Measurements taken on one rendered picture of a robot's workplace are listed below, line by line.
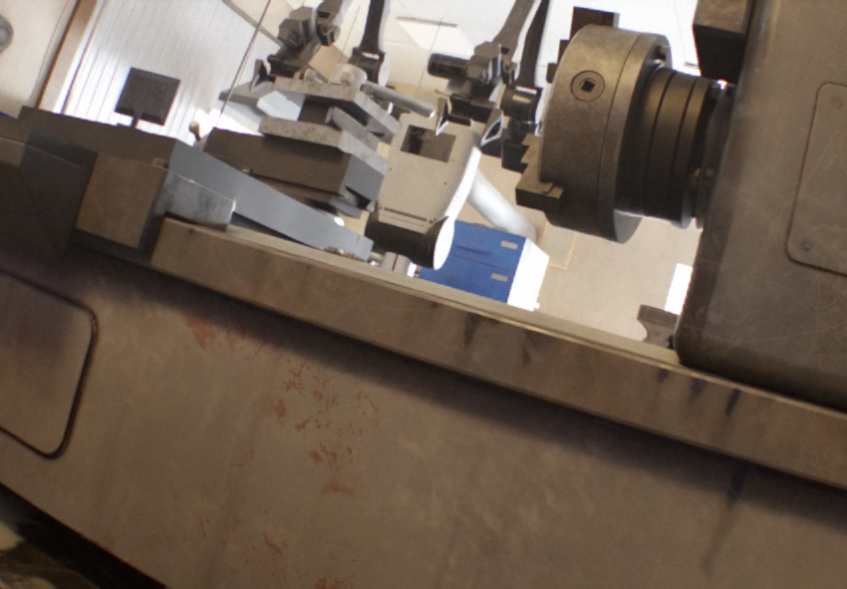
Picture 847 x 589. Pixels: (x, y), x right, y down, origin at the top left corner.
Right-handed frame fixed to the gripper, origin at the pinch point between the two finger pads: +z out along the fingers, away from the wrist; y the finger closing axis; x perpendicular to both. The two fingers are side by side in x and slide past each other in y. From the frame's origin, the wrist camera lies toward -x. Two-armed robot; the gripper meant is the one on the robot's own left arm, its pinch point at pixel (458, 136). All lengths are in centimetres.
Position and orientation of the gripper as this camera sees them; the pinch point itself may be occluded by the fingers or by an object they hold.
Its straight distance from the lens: 174.2
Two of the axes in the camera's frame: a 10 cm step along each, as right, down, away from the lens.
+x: 0.3, 6.0, 8.0
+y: 9.3, 2.7, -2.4
